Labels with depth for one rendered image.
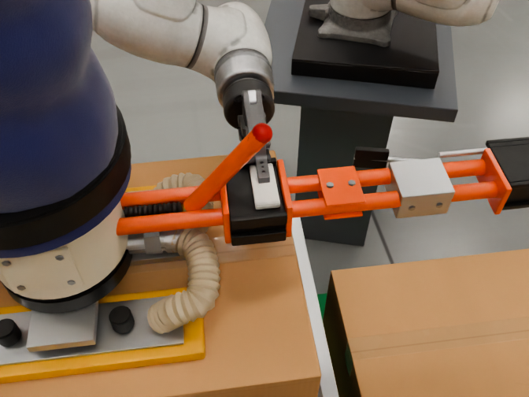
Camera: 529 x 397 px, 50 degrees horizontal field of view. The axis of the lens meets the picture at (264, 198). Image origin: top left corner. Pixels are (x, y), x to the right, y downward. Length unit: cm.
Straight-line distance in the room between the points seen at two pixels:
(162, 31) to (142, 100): 171
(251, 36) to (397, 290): 66
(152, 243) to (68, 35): 33
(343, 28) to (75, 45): 105
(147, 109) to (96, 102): 197
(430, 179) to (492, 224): 146
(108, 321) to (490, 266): 91
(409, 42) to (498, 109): 122
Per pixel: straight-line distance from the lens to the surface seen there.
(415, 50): 148
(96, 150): 57
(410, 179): 75
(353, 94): 140
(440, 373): 123
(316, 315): 117
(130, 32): 88
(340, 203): 71
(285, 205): 69
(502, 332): 131
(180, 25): 89
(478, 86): 277
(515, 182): 78
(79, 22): 52
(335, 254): 199
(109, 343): 76
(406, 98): 141
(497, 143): 82
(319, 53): 143
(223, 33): 90
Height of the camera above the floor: 163
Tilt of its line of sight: 50 degrees down
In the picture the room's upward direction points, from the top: straight up
